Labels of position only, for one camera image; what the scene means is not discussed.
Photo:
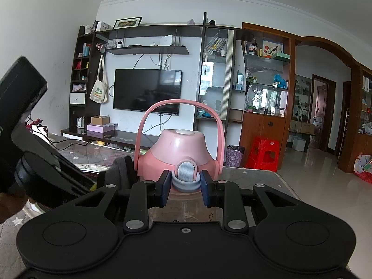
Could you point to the dark brown door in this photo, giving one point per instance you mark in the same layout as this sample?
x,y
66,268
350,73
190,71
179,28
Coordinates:
x,y
347,116

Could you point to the low dark television stand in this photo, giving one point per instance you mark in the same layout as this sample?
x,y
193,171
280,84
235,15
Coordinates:
x,y
122,136

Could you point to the brown wooden shelf unit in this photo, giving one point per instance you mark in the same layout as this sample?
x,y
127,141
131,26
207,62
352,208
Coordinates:
x,y
356,151

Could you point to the black framed picture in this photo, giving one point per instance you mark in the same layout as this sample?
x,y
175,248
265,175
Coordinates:
x,y
127,23

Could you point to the dark framed glass shelf unit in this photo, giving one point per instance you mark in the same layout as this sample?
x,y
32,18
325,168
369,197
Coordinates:
x,y
216,64

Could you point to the pink lidded water bottle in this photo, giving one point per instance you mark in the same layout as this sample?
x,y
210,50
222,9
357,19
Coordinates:
x,y
180,148

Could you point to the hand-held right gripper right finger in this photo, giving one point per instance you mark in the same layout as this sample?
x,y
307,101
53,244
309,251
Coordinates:
x,y
205,189

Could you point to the wooden panel door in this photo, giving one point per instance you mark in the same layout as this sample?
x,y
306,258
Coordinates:
x,y
322,107

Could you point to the black flat screen television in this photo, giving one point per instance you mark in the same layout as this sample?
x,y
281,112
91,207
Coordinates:
x,y
146,91

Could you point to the person's left hand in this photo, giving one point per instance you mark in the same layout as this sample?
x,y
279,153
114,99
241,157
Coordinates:
x,y
11,207

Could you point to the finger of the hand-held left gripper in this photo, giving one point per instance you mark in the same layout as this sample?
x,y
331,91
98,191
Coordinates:
x,y
77,184

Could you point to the dark wall shelf unit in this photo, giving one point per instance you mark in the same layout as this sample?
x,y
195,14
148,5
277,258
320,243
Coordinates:
x,y
78,72

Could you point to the cardboard boxes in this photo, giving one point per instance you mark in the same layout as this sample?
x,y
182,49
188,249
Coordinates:
x,y
303,128

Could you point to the small open cardboard box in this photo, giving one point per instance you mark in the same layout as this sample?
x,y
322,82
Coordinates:
x,y
100,120

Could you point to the white storage bin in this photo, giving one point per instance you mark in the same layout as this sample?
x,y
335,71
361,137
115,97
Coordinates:
x,y
298,144

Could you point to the purple patterned wastebasket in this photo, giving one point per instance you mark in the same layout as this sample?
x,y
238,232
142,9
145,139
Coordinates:
x,y
234,157

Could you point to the metal folding rack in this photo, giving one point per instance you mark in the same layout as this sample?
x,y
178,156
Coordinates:
x,y
343,136

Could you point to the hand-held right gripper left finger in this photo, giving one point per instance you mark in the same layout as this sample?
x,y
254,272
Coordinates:
x,y
166,189

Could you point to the pink flat box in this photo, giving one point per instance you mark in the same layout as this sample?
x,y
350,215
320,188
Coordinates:
x,y
101,128

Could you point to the red plastic stool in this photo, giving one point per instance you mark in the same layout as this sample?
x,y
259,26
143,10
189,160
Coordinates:
x,y
263,151

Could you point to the brown wooden display cabinet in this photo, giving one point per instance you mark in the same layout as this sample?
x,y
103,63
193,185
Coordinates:
x,y
261,128

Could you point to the cream tote bag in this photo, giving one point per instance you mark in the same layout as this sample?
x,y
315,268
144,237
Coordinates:
x,y
98,91

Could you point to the white router box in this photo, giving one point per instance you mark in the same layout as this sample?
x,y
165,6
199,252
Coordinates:
x,y
167,40

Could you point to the colourful dotted bag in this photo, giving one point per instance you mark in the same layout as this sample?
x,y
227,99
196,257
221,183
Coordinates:
x,y
363,168

